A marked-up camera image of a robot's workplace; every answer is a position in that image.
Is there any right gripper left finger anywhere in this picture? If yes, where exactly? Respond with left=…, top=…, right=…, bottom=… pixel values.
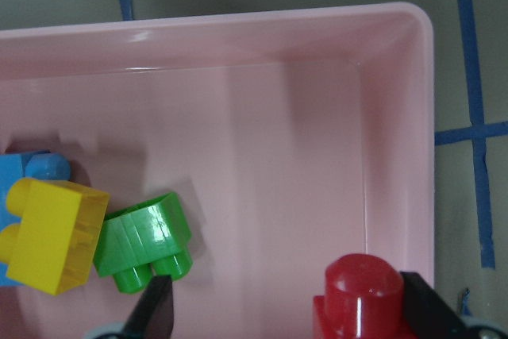
left=121, top=275, right=175, bottom=338

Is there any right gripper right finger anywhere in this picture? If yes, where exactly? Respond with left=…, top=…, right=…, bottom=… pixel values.
left=400, top=272, right=471, bottom=339

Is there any red toy block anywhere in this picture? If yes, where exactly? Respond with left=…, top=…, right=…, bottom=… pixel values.
left=313, top=253, right=416, bottom=339

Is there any green toy block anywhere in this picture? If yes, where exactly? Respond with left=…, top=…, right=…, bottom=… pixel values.
left=94, top=192, right=193, bottom=294

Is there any yellow toy block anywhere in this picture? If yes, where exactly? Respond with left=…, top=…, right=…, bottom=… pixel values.
left=1, top=178, right=110, bottom=295

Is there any blue toy block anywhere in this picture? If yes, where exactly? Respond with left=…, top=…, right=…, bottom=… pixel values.
left=1, top=151, right=84, bottom=295

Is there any pink plastic box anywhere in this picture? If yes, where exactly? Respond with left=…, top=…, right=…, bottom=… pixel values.
left=1, top=2, right=434, bottom=338

